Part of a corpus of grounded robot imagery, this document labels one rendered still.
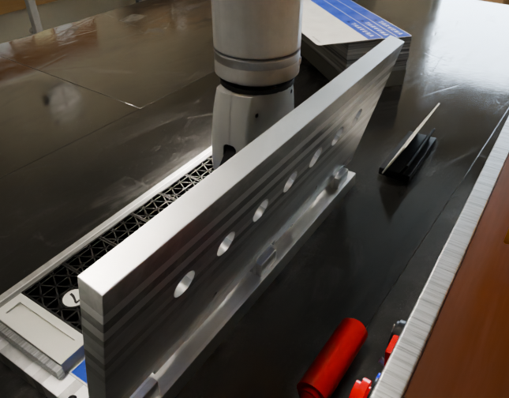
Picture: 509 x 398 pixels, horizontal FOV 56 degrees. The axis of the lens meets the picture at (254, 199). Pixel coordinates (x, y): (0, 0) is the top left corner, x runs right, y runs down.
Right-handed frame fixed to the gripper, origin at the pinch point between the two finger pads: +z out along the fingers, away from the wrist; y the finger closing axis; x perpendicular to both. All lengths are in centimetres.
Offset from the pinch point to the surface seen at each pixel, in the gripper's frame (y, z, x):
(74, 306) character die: 22.7, 0.9, -5.8
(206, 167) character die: -3.1, 1.0, -10.0
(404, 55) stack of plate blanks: -51, -2, 0
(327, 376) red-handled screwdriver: 15.8, 1.5, 17.4
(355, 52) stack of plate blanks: -42.9, -3.4, -6.4
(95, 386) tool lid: 29.3, -5.4, 6.3
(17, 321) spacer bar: 26.6, 1.1, -8.9
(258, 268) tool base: 8.8, 1.1, 6.0
